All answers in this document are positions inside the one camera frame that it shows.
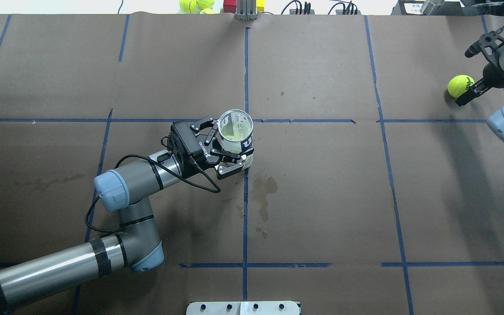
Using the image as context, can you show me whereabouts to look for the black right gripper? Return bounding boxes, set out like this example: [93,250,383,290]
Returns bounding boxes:
[455,63,504,106]

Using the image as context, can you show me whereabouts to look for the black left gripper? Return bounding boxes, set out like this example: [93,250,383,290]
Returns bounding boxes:
[175,116,255,180]

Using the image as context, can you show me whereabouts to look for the white blue tennis ball can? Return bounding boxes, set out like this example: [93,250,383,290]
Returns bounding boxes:
[218,109,253,154]

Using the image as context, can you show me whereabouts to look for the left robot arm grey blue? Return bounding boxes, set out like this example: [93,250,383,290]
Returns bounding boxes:
[0,114,245,315]

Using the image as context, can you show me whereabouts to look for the yellow ball on side table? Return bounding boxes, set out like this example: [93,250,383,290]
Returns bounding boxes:
[179,0,197,14]

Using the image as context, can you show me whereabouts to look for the silver metal cylinder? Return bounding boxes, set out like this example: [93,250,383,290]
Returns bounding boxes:
[420,0,445,16]

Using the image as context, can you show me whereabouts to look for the black labelled box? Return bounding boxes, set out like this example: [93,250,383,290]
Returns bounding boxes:
[390,0,424,16]

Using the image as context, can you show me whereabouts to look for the yellow cube block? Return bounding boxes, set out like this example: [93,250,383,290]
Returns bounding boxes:
[256,0,266,12]

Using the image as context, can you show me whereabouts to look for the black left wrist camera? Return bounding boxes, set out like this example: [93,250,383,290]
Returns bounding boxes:
[169,120,205,171]

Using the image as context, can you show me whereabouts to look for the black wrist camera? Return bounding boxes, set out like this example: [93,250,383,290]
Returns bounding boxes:
[169,120,205,171]
[464,31,504,63]

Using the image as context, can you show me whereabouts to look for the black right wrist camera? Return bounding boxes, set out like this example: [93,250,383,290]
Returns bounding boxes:
[464,31,504,63]

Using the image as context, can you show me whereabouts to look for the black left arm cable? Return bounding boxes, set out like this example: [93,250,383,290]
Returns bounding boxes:
[85,136,222,233]

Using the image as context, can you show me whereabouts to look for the white pedestal column base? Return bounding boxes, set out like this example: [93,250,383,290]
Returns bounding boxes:
[186,301,302,315]

